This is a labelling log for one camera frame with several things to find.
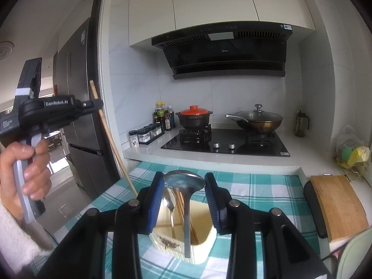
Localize brown chopstick pair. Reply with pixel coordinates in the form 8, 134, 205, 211
173, 188, 185, 229

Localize large steel spoon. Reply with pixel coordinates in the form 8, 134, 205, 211
163, 170, 206, 258

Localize brown wooden chopstick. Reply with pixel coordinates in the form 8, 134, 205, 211
89, 79, 138, 196

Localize small steel spoon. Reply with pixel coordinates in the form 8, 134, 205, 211
163, 188, 176, 239

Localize light wooden chopstick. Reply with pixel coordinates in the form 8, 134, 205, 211
189, 219, 199, 245

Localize white sleeved left forearm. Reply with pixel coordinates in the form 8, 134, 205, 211
1, 203, 54, 275

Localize person's left hand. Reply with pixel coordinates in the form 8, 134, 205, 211
1, 139, 52, 222

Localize cream utensil holder box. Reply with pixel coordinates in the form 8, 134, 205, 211
148, 187, 218, 265

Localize teal checkered tablecloth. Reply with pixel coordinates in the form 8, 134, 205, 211
47, 162, 320, 278

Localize black gas stove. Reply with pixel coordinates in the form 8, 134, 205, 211
161, 125, 290, 157

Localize dark grey refrigerator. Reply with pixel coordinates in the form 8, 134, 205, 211
54, 19, 119, 200

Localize spice jar rack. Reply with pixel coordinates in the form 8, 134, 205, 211
128, 123, 164, 147

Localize sauce bottles group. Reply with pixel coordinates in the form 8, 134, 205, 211
153, 101, 175, 131

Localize black clay pot orange lid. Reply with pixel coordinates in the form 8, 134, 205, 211
176, 105, 213, 129

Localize black wok with glass lid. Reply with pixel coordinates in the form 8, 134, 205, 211
225, 104, 283, 134

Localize dark glass kettle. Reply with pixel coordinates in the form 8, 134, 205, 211
294, 110, 310, 137

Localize wooden cutting board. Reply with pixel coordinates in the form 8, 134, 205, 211
310, 175, 369, 242

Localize yellow green sponges in rack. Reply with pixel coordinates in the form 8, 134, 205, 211
337, 146, 371, 169

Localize black range hood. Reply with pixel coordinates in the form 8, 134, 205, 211
151, 21, 292, 79

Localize white upper cabinets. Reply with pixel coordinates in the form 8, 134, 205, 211
129, 0, 315, 49

